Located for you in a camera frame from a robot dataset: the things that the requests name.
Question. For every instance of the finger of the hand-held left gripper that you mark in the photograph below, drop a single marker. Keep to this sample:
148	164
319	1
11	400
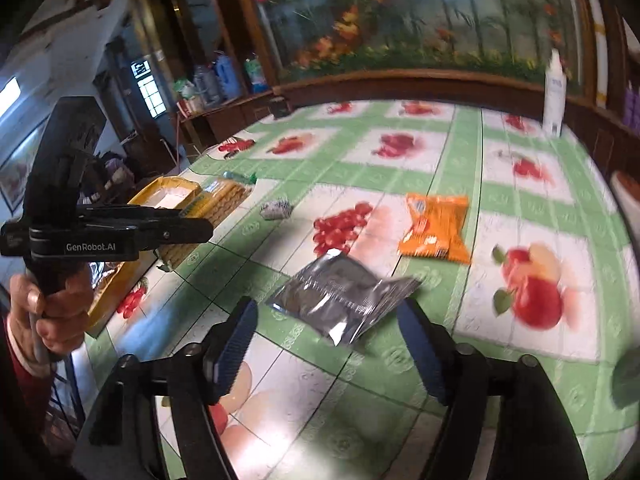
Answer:
175	235
130	211

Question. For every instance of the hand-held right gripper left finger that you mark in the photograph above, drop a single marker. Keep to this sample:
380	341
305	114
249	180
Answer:
232	345

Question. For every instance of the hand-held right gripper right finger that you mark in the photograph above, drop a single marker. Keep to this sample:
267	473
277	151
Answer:
422	350

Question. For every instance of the white tray with yellow tape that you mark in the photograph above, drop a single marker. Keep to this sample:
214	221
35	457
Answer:
172	192

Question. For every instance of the green-edged cracker packet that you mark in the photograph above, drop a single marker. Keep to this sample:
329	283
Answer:
220	205

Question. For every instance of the silver foil packet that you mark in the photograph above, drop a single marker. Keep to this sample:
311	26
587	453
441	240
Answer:
340	295

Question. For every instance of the orange snack packet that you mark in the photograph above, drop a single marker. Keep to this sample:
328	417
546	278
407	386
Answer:
435	225

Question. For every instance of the person's left forearm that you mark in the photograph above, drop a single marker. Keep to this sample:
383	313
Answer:
17	360

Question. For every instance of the person's left hand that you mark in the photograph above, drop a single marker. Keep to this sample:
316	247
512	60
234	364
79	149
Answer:
60	320

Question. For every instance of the ceiling light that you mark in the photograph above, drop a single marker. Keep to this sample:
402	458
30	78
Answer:
9	97

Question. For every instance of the black and white candy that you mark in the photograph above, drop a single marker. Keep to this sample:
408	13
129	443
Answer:
276	210

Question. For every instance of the barred window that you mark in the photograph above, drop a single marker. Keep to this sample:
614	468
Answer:
147	87

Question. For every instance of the wooden cabinet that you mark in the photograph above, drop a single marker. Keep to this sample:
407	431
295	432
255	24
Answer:
225	125

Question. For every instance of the green and white bag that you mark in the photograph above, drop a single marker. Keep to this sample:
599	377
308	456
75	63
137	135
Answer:
185	90

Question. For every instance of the grey water jug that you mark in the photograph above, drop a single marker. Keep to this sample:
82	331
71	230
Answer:
206	85

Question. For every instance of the blue thermos jug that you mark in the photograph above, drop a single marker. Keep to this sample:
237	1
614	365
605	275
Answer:
227	77

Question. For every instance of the green plastic bag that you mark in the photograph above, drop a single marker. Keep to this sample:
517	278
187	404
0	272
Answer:
256	76

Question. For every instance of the green fruit-print tablecloth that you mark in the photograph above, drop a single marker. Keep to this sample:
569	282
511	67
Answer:
470	160

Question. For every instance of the white bowl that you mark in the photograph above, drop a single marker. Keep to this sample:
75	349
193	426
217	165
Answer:
629	200

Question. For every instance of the white spray bottle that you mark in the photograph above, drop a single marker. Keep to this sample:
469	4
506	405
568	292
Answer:
554	95

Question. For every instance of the purple bottle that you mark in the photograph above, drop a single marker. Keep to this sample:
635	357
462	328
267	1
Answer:
632	107

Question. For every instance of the flower mural panel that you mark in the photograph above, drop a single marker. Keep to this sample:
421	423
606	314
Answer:
425	10

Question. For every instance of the framed wall painting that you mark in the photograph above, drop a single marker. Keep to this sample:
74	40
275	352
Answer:
20	170

